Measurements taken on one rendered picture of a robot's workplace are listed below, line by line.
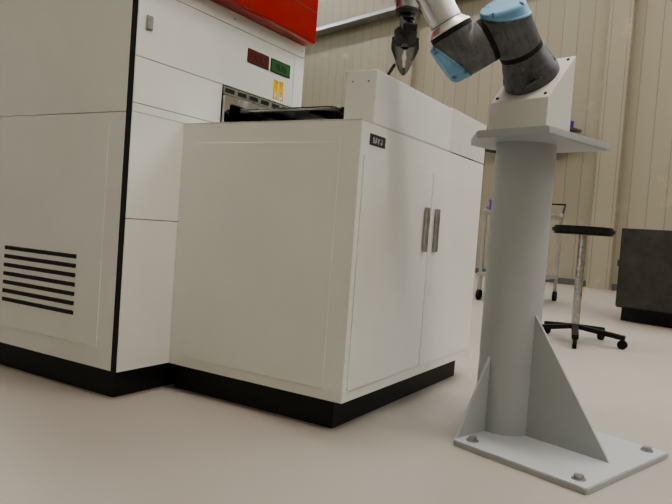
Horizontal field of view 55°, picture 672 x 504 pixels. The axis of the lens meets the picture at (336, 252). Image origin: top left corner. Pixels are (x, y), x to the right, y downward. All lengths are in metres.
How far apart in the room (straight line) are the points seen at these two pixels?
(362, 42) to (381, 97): 10.49
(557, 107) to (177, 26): 1.11
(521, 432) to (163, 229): 1.17
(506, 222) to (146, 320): 1.07
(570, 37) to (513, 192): 7.91
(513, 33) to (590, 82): 7.55
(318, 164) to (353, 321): 0.43
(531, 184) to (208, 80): 1.05
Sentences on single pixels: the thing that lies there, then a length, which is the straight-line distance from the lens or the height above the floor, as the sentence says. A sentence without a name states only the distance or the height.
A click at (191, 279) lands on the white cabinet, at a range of 2.00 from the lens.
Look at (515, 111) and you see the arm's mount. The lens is 1.84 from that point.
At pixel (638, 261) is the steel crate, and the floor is 0.45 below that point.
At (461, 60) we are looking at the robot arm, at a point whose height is 0.99.
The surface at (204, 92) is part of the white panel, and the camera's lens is 2.14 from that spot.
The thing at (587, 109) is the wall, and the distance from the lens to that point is 9.25.
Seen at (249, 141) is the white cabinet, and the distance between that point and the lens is 1.89.
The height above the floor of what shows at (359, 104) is 0.87.
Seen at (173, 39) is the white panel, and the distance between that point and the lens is 2.07.
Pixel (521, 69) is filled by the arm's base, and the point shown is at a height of 0.99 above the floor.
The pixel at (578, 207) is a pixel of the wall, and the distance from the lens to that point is 9.10.
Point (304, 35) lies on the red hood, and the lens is 2.52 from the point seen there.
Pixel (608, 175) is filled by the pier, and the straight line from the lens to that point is 8.85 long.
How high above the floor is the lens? 0.54
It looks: 2 degrees down
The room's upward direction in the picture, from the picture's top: 4 degrees clockwise
